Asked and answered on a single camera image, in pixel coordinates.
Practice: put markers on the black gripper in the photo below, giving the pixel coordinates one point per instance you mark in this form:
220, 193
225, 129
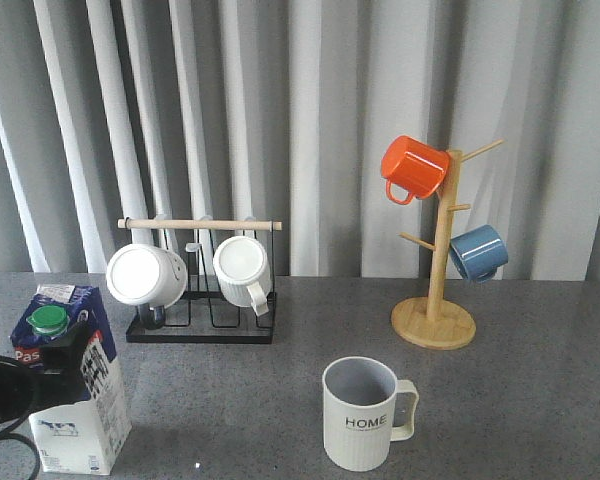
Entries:
59, 382

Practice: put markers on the Pascual whole milk carton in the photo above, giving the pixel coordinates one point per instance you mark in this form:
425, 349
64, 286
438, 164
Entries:
87, 436

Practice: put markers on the cream HOME mug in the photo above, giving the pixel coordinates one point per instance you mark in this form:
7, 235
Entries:
365, 409

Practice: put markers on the white smiley mug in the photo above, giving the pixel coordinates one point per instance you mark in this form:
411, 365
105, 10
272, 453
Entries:
142, 274

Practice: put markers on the white ribbed mug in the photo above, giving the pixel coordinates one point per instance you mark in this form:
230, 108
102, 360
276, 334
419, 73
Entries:
243, 273

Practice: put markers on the grey white curtain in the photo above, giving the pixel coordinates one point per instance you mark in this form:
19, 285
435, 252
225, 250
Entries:
282, 110

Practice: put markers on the wooden mug tree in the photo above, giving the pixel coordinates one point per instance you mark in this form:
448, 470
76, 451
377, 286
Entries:
431, 321

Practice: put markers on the orange mug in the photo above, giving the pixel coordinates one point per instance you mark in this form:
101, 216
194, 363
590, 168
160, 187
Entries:
412, 169

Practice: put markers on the blue mug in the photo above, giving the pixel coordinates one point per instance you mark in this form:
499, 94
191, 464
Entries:
477, 254

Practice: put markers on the black wire mug rack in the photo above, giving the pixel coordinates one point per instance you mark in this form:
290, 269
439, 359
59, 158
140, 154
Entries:
202, 314

